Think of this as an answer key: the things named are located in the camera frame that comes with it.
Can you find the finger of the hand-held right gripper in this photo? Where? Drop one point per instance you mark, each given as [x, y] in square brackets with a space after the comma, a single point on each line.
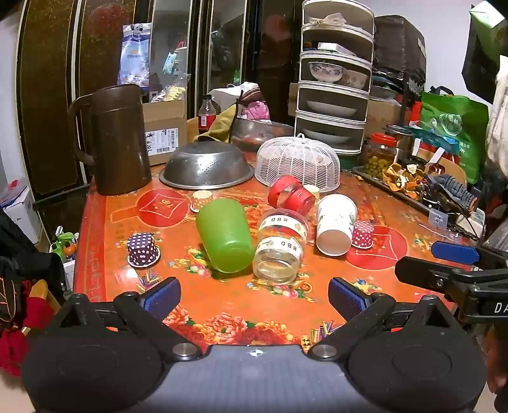
[428, 272]
[454, 252]

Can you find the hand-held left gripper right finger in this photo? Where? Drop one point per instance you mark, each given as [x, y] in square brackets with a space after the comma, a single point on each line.
[349, 300]

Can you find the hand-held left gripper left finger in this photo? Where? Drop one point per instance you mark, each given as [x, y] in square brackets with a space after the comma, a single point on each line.
[160, 298]

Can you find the clear plastic cup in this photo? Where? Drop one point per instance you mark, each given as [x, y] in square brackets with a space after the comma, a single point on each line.
[278, 250]

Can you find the purple polka dot paper cup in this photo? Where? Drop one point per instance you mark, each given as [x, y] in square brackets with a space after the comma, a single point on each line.
[143, 248]

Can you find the red polka dot paper cup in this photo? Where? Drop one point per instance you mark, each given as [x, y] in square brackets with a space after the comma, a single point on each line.
[363, 234]

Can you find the white paper cup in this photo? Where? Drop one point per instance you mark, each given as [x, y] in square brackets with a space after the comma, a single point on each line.
[335, 222]

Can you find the green plastic cup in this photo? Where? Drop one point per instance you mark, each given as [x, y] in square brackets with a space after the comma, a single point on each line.
[224, 238]

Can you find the small patterned paper cup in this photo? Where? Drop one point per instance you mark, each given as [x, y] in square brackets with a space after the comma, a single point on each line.
[200, 200]

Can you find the dark knit glove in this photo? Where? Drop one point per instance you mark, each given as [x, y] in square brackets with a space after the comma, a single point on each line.
[456, 190]

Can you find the red floral tablecloth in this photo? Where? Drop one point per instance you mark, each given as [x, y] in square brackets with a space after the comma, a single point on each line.
[222, 301]

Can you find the black tray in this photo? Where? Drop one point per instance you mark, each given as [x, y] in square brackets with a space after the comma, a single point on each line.
[408, 200]

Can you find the dried orange peels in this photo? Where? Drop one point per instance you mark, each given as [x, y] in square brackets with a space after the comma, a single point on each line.
[403, 178]

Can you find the green toy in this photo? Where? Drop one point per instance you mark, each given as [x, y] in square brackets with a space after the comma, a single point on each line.
[63, 244]

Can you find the glass jar with red lid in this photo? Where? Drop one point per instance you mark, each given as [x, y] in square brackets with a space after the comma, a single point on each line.
[379, 159]

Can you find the metal mug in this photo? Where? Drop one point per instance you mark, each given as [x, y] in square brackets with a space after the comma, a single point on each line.
[401, 141]

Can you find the green shopping bag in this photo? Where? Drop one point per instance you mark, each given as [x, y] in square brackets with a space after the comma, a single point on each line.
[456, 127]

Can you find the metal colander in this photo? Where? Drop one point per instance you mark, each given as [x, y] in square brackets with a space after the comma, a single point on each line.
[206, 165]

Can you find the black jacket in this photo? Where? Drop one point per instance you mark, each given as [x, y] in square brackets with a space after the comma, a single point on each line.
[24, 254]

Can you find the white mesh food cover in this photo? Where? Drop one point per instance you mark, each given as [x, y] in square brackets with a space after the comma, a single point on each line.
[297, 161]

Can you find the red cloth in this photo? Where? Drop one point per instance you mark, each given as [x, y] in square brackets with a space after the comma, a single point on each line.
[16, 345]

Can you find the brown plastic pitcher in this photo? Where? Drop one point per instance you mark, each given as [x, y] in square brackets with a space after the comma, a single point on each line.
[117, 143]

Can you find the white plate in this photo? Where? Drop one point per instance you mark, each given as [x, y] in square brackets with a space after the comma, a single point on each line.
[329, 137]
[331, 107]

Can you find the white cardboard box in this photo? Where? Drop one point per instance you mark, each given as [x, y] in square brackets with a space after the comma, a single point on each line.
[18, 212]

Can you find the yellow green cloth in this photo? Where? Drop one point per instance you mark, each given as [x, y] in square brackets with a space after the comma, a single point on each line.
[220, 127]

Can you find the metal basin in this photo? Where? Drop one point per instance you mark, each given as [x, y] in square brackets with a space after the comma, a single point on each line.
[262, 133]

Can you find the soda bottle with red cap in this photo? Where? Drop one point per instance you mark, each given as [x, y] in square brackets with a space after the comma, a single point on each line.
[206, 115]

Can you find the dark green hanging bag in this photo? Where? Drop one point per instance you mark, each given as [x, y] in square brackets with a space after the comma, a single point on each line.
[482, 59]

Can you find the tiered food cover rack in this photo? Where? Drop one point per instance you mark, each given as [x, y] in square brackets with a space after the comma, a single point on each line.
[337, 95]

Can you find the black bag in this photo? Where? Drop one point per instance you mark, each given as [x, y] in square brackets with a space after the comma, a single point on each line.
[399, 51]

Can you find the blue patterned bowl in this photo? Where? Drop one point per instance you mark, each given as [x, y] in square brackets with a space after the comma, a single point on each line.
[325, 71]

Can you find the dark wooden wardrobe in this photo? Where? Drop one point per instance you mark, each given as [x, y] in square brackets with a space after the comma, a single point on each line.
[55, 79]

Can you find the blue white snack bag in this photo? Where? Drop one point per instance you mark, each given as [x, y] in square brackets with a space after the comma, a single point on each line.
[135, 55]

